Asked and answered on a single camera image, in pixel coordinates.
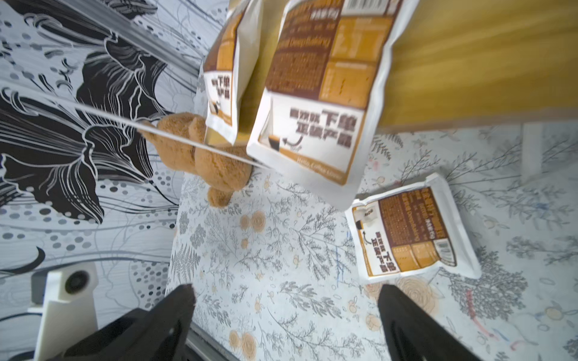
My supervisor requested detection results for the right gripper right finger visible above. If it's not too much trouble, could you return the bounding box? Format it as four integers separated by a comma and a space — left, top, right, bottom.
378, 284, 479, 361

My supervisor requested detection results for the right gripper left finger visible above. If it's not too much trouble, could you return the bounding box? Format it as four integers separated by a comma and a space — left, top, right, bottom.
51, 284, 197, 360

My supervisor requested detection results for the brown coffee bag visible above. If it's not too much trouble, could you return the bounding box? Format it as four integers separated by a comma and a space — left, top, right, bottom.
247, 1, 418, 210
345, 173, 482, 284
203, 1, 263, 144

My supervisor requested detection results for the brown coffee bag top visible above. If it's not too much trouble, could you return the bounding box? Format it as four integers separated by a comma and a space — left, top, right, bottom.
345, 173, 482, 284

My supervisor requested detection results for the wooden two-tier shelf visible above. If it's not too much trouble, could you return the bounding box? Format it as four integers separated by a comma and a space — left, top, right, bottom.
0, 0, 578, 184

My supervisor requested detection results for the brown teddy bear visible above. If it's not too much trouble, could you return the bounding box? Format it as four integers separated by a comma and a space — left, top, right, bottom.
139, 112, 252, 208

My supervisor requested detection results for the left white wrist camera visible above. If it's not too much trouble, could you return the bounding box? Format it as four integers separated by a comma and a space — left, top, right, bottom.
28, 263, 99, 360

